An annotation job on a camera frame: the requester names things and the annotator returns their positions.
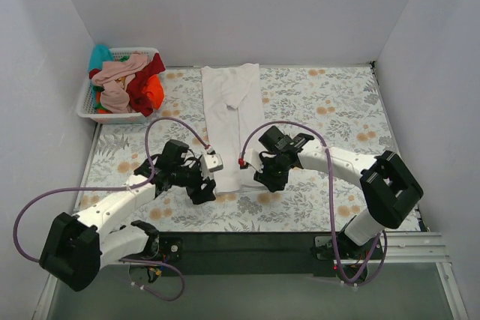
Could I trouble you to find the white t shirt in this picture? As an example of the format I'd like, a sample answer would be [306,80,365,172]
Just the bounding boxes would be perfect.
[201,63,266,193]

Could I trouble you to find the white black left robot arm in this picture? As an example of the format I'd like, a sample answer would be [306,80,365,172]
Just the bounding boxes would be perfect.
[39,140,224,292]

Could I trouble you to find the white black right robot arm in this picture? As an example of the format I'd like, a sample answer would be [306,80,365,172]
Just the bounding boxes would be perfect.
[238,123,424,259]

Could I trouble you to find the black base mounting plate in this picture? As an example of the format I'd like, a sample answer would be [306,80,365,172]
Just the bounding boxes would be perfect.
[115,232,387,277]

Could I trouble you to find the floral patterned table mat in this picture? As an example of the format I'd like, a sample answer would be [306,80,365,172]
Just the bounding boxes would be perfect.
[75,67,396,232]

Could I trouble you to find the red t shirt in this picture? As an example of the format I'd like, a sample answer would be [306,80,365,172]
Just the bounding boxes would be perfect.
[126,53,166,117]

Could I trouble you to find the orange t shirt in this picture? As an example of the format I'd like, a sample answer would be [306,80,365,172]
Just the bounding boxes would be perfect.
[142,74,165,110]

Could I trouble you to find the green garment in basket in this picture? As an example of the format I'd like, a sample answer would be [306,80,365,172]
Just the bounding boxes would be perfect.
[93,86,110,114]

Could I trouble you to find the white plastic laundry basket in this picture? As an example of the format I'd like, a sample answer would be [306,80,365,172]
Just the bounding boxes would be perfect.
[76,46,158,124]

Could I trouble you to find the pink t shirt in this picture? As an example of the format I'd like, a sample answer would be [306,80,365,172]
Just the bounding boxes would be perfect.
[91,53,149,114]

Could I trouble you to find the teal t shirt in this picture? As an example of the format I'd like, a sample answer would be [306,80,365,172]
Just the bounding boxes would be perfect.
[88,44,114,79]

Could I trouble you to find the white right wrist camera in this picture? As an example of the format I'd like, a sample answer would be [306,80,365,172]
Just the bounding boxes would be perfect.
[238,148,263,172]

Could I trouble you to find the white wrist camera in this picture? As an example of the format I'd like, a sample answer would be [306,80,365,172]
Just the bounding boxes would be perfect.
[199,151,224,178]
[238,148,263,172]

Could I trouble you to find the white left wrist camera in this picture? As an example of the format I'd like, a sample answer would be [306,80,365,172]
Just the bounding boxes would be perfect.
[199,151,224,178]

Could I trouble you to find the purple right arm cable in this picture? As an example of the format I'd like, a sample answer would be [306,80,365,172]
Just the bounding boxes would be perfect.
[238,120,389,288]

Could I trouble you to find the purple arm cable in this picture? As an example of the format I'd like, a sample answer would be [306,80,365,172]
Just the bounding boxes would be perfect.
[13,116,215,301]
[238,120,389,288]

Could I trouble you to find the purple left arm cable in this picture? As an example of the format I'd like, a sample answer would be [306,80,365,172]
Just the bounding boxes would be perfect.
[13,116,215,301]

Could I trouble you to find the aluminium frame rail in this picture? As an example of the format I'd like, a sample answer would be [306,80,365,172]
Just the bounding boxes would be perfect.
[52,232,451,265]

